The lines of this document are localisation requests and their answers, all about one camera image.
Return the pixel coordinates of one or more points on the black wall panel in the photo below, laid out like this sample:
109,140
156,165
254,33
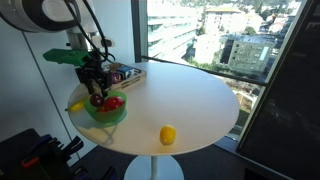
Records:
290,110

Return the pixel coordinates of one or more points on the dark window railing bar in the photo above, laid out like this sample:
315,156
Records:
206,70

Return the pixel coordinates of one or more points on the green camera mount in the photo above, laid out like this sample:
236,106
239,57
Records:
65,56

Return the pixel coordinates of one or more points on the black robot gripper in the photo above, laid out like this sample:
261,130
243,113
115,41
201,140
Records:
96,73

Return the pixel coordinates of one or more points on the dark window frame post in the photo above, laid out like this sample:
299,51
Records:
137,30

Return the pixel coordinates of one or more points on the dark brown round plum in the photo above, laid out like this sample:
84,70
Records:
96,100

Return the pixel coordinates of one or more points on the yellow toy lemon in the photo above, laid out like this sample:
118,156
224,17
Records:
167,134

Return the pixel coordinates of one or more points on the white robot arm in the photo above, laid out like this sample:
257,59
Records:
26,15

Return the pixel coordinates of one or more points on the yellow toy banana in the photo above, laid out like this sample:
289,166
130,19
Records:
76,106

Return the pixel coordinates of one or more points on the blue picture cube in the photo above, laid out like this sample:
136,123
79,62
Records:
126,72

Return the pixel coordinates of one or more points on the green plastic bowl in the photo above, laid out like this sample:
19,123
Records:
106,116

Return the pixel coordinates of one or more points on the red multicolour picture cube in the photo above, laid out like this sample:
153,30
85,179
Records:
116,78

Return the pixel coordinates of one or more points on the white table pedestal base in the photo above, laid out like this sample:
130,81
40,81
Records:
154,168

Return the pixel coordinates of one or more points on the black tool rack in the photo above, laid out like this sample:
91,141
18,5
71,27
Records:
20,148

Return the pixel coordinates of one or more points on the wooden slatted tray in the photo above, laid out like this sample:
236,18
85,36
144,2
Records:
133,81

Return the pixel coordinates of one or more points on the red toy apple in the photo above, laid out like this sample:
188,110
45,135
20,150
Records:
115,102

